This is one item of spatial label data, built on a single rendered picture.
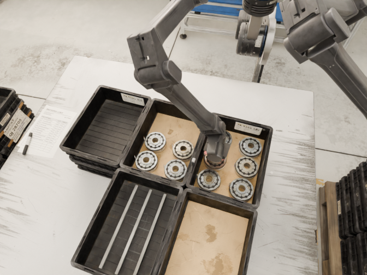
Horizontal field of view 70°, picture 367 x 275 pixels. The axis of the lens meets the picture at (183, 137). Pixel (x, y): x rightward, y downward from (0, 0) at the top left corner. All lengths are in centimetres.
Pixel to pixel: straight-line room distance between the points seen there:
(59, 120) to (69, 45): 178
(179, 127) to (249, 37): 53
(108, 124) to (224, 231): 77
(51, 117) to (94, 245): 86
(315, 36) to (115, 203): 96
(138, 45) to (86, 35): 275
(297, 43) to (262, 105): 101
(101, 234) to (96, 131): 51
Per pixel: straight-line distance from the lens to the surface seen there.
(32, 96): 298
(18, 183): 159
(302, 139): 156
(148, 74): 68
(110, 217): 120
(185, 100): 78
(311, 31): 63
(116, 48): 313
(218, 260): 112
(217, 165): 120
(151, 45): 67
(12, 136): 223
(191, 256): 112
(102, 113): 146
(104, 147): 134
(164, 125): 134
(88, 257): 119
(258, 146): 128
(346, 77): 71
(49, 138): 165
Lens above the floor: 194
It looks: 59 degrees down
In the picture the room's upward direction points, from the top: 3 degrees counter-clockwise
